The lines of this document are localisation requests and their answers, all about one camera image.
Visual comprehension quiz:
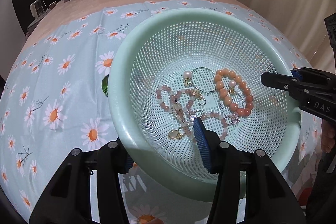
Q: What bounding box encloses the orange bead bracelet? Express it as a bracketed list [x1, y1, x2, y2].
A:
[213, 69, 254, 117]

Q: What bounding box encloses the ring and crystal earring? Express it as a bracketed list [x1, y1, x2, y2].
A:
[189, 109, 205, 119]

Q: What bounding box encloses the gold earring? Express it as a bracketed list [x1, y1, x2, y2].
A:
[189, 89, 207, 106]

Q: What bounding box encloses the blue daisy print cloth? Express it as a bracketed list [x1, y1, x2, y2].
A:
[0, 0, 326, 224]

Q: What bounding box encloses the pink bead necklace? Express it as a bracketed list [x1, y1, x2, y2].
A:
[156, 84, 238, 141]

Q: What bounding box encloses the person's right hand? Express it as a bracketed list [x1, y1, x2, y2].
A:
[322, 121, 336, 154]

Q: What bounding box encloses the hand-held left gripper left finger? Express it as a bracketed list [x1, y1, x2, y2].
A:
[29, 139, 135, 224]

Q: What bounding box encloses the grey nightstand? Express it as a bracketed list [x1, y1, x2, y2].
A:
[26, 11, 49, 36]

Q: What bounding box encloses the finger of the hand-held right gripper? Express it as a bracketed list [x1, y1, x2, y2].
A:
[291, 68, 336, 83]
[261, 72, 303, 95]

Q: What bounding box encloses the green plastic mesh basket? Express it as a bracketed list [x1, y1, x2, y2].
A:
[108, 8, 302, 202]

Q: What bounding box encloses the crystal pendant ring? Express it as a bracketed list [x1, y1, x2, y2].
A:
[168, 127, 187, 140]

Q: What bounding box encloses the white bedside device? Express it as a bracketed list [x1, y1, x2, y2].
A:
[29, 0, 46, 17]

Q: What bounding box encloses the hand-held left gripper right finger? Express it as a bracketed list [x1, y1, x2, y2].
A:
[193, 118, 306, 224]

